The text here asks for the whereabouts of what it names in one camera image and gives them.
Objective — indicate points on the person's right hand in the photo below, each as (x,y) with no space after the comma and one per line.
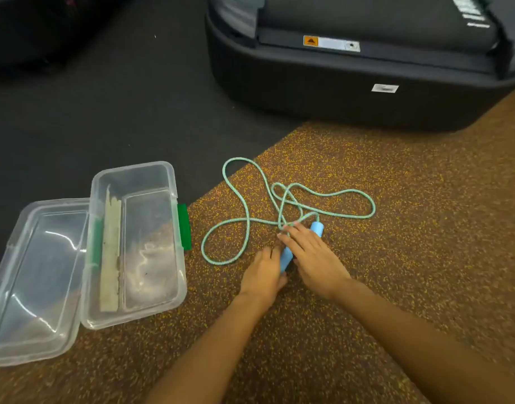
(316,265)

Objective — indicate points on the person's left hand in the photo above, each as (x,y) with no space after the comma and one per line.
(263,277)

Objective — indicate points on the clear plastic box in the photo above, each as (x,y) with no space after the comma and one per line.
(150,248)

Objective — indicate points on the clear plastic lid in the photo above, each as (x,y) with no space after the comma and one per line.
(38,281)

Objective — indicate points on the person's right forearm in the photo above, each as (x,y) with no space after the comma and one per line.
(429,357)

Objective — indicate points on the person's left forearm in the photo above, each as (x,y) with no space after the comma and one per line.
(207,357)

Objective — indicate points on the beige paper strip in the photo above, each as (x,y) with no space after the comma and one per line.
(110,269)

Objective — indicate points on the black treadmill with warning sticker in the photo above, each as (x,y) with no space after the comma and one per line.
(324,92)

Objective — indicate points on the black treadmill with red mark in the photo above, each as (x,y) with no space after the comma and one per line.
(30,33)

